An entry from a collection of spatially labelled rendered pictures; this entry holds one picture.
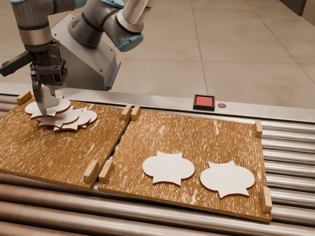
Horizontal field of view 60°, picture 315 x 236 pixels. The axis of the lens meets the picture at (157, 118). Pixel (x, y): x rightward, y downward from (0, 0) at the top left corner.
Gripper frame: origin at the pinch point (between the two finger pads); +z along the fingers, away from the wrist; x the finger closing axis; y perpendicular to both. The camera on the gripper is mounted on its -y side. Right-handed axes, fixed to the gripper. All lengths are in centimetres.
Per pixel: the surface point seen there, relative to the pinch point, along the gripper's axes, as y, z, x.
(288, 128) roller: 77, 9, -3
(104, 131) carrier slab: 17.1, 7.0, -5.0
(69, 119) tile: 6.1, 4.2, -1.8
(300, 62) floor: 228, 99, 238
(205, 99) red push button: 52, 8, 13
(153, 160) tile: 31.4, 6.1, -19.1
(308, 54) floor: 252, 99, 264
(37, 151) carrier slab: -1.1, 7.1, -12.8
